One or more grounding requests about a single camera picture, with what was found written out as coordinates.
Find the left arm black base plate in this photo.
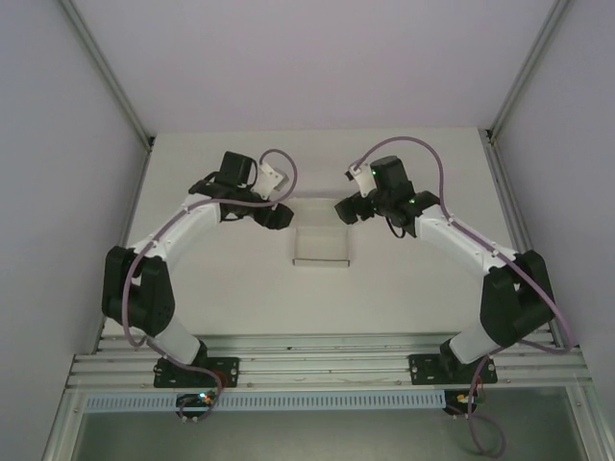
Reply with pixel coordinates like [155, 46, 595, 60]
[153, 356, 240, 389]

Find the aluminium table side rail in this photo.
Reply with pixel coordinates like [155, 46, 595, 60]
[481, 129, 554, 347]
[98, 138, 155, 354]

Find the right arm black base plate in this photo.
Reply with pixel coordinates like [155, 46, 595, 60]
[407, 353, 499, 387]

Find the light blue slotted cable duct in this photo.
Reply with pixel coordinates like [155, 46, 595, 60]
[84, 389, 446, 413]

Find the aluminium mounting rail beam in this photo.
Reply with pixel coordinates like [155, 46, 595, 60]
[66, 333, 595, 393]

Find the aluminium frame post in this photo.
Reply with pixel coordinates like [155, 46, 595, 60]
[60, 0, 156, 150]
[483, 0, 576, 143]

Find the small circuit board with LEDs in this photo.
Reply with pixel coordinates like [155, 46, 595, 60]
[444, 389, 487, 420]
[175, 391, 218, 425]

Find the white paper box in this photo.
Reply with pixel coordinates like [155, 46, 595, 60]
[290, 195, 352, 269]

